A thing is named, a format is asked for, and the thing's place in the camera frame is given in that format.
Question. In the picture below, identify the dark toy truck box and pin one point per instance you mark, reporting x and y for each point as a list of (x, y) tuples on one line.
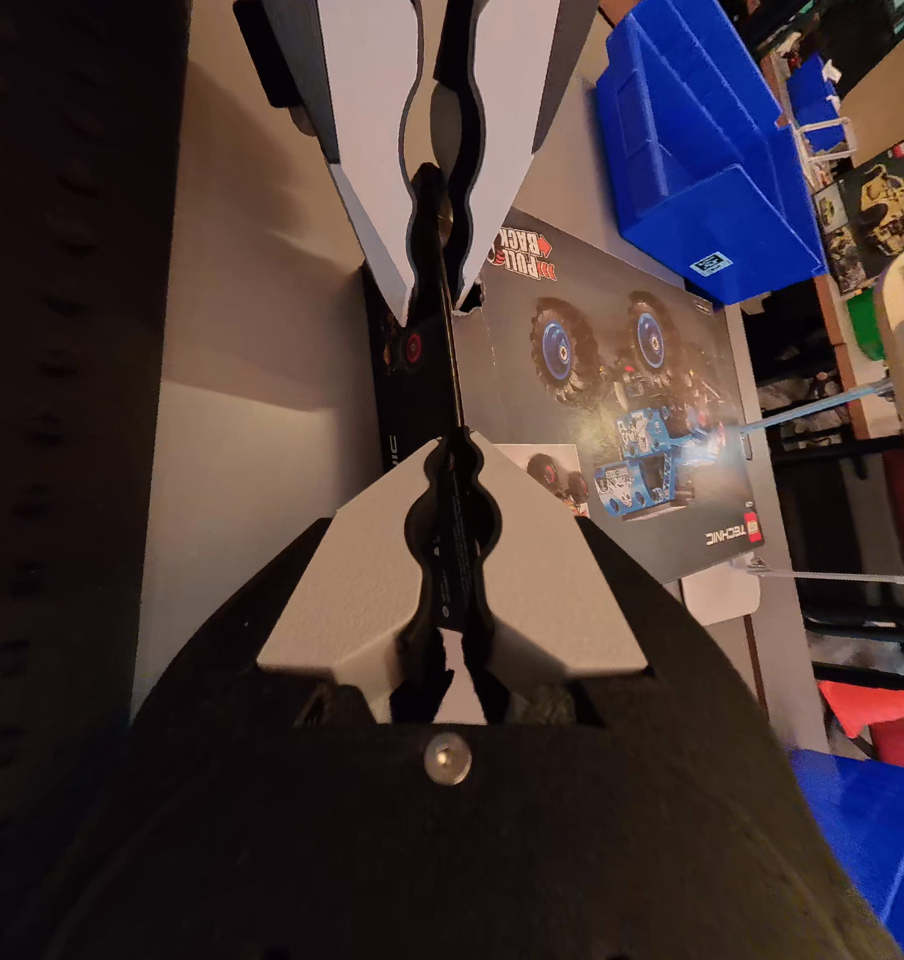
[(684, 420)]

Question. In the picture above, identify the red plastic item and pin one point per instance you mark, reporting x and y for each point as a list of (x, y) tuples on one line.
[(864, 709)]

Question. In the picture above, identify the black dotted mat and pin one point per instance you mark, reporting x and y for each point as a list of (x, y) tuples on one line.
[(47, 375)]

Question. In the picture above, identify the dark box with yellow model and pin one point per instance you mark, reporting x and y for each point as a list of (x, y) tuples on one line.
[(883, 202)]

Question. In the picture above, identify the green plastic container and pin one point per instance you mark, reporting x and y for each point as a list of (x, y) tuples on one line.
[(864, 326)]

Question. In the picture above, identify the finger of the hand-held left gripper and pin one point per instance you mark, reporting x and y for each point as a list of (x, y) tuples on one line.
[(512, 90), (369, 112)]

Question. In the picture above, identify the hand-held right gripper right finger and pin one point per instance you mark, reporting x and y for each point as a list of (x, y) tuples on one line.
[(564, 600)]

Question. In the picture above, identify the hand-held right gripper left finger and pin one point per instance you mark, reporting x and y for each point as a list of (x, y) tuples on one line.
[(347, 600)]

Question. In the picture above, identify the blue storage bin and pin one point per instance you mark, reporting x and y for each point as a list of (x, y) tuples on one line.
[(879, 847), (707, 150)]

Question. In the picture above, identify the small blue bin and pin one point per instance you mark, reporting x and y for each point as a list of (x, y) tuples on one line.
[(812, 97)]

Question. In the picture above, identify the grey desk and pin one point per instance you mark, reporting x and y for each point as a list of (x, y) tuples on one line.
[(257, 375)]

